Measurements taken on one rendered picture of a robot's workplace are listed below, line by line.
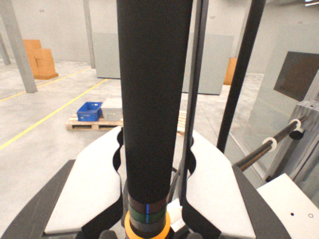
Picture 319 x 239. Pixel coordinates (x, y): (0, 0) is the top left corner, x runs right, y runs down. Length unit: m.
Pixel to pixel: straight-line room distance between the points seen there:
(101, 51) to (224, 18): 8.70
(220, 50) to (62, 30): 11.60
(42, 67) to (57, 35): 6.57
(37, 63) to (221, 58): 7.49
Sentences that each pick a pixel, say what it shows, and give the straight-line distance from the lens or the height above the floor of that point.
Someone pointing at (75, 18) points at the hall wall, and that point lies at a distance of 13.95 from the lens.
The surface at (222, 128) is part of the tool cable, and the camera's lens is 0.17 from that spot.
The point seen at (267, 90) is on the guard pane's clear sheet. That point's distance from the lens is 1.20.
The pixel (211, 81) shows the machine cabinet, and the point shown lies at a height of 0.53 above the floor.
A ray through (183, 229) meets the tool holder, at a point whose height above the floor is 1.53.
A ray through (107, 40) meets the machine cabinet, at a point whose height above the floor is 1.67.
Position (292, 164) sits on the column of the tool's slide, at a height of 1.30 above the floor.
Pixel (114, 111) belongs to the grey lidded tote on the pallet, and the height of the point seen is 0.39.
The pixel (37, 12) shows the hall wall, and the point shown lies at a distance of 15.45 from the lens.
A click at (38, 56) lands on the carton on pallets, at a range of 8.42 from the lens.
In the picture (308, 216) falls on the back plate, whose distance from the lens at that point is 0.60.
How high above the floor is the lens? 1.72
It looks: 27 degrees down
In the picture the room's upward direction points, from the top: 4 degrees clockwise
